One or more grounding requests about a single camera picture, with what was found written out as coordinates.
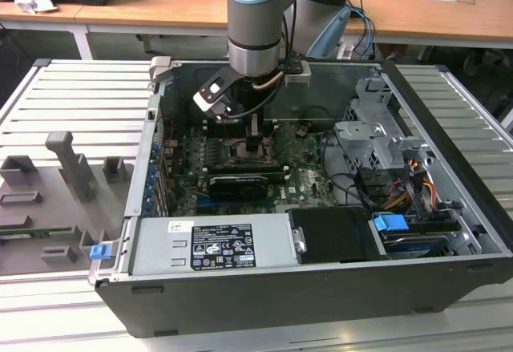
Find crumpled white paper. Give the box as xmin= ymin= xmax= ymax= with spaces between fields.
xmin=14 ymin=0 xmax=59 ymax=16

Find orange yellow red wires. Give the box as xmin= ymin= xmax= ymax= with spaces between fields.
xmin=383 ymin=158 xmax=438 ymax=213

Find blue cables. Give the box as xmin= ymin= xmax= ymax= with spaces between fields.
xmin=347 ymin=5 xmax=378 ymax=63

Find green RAM stick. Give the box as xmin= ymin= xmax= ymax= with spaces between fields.
xmin=0 ymin=226 xmax=75 ymax=238

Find white cable connector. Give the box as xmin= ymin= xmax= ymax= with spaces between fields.
xmin=335 ymin=41 xmax=356 ymax=61

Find blue expansion slot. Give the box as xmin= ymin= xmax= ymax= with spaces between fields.
xmin=195 ymin=196 xmax=225 ymax=209

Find black wires in case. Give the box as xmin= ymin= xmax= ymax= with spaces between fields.
xmin=319 ymin=130 xmax=380 ymax=211

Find hard disk in blue carrier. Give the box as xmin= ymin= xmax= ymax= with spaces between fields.
xmin=371 ymin=213 xmax=452 ymax=260

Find white sticker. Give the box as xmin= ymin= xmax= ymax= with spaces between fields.
xmin=167 ymin=220 xmax=195 ymax=235

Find CPU socket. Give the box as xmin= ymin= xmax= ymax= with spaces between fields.
xmin=227 ymin=137 xmax=278 ymax=168

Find short wooden desk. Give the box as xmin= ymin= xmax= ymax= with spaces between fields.
xmin=0 ymin=0 xmax=121 ymax=61

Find black open PC case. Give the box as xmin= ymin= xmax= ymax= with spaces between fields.
xmin=87 ymin=55 xmax=513 ymax=339

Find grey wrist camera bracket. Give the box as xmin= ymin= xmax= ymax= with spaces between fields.
xmin=285 ymin=62 xmax=313 ymax=86

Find blue case latch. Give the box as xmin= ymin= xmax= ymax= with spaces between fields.
xmin=89 ymin=243 xmax=112 ymax=261

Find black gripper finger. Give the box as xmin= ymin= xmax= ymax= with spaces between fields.
xmin=247 ymin=113 xmax=265 ymax=153

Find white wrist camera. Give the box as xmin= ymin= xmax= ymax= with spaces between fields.
xmin=192 ymin=80 xmax=235 ymax=120

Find silver metal drive cage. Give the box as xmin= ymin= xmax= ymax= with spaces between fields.
xmin=332 ymin=77 xmax=426 ymax=173

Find black plastic shroud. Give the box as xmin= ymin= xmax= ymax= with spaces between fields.
xmin=287 ymin=206 xmax=388 ymax=265

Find green motherboard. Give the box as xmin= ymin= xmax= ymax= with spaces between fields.
xmin=160 ymin=121 xmax=342 ymax=215

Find long wooden desk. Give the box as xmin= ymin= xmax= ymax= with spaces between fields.
xmin=75 ymin=0 xmax=513 ymax=51

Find black graphics card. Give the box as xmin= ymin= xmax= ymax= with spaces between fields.
xmin=208 ymin=173 xmax=270 ymax=204

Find silver power supply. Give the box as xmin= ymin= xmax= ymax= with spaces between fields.
xmin=130 ymin=213 xmax=302 ymax=277

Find black RAM slot bank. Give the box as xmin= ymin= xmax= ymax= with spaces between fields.
xmin=204 ymin=162 xmax=291 ymax=177
xmin=204 ymin=119 xmax=280 ymax=140

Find grey case handle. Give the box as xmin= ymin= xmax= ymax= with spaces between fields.
xmin=148 ymin=55 xmax=174 ymax=85

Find black rating label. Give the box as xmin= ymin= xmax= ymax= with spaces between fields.
xmin=191 ymin=224 xmax=257 ymax=269

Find grey parts rack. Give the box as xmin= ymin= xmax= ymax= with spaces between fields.
xmin=0 ymin=130 xmax=135 ymax=277

